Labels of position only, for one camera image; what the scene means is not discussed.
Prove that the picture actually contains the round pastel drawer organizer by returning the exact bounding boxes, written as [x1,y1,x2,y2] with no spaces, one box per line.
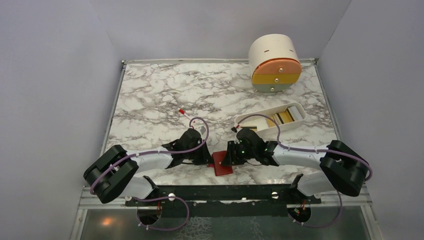
[248,34,302,93]

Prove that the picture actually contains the black mounting rail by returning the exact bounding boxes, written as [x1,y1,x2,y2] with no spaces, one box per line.
[125,184,321,218]

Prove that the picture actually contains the white plastic tray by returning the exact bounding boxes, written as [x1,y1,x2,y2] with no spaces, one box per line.
[234,102,306,137]

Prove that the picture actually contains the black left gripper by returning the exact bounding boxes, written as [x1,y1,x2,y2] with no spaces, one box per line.
[184,140,215,166]

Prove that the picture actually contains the red capped white marker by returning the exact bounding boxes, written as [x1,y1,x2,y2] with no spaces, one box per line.
[178,109,192,120]

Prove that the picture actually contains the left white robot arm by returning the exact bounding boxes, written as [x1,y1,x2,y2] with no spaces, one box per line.
[83,128,213,206]

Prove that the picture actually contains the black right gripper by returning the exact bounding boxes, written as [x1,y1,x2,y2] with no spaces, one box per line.
[221,140,257,166]

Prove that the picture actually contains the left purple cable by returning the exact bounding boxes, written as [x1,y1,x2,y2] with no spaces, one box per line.
[89,116,210,196]

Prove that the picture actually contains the red card holder wallet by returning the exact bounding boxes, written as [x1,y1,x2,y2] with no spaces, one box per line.
[207,150,233,177]

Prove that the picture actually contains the loose gold cards in tray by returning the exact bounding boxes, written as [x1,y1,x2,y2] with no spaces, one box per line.
[239,110,298,132]

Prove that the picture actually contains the credit cards in tray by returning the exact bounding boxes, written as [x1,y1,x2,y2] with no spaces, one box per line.
[286,105,303,122]

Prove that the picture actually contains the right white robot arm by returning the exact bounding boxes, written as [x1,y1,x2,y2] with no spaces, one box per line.
[220,128,371,204]

